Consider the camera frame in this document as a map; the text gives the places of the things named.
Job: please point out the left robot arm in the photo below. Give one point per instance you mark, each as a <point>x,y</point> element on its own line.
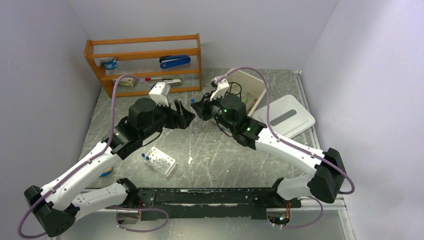
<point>59,204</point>

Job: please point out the red capped marker pen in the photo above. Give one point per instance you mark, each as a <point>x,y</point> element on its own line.
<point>153,79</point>

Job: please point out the small white cardboard box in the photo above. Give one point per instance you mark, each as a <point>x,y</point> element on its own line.
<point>127,81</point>

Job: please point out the black wire tripod stand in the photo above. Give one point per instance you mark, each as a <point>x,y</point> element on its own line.
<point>235,88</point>

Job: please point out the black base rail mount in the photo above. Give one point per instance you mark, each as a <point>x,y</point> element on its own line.
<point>195,203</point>

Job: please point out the white test tube rack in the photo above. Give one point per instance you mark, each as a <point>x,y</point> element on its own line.
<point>159,161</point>

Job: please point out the yellow blue small block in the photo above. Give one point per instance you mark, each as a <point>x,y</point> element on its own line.
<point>106,172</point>

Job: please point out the blue stapler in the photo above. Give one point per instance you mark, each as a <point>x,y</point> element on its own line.
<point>171,61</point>

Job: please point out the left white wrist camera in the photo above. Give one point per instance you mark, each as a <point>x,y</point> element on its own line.
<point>159,94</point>

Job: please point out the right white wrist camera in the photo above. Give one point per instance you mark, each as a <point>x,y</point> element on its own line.
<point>220,86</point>

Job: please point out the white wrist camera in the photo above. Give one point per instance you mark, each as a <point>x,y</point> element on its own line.
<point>220,86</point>
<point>159,94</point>

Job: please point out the white plastic bin lid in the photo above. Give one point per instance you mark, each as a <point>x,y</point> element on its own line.
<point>289,117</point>

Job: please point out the beige plastic bin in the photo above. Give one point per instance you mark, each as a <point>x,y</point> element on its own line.
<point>252,87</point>

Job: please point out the blue white tape roll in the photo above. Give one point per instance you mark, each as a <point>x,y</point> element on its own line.
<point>109,63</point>

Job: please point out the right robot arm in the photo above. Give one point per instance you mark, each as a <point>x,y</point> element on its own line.
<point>324,170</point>

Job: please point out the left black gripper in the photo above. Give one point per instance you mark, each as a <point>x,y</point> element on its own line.
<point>180,118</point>

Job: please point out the orange wooden shelf rack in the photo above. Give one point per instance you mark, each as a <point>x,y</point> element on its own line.
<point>140,57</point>

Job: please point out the beige whiteboard eraser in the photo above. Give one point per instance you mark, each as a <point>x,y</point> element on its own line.
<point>172,81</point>

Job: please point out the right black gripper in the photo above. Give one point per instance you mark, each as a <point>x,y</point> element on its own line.
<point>203,106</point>

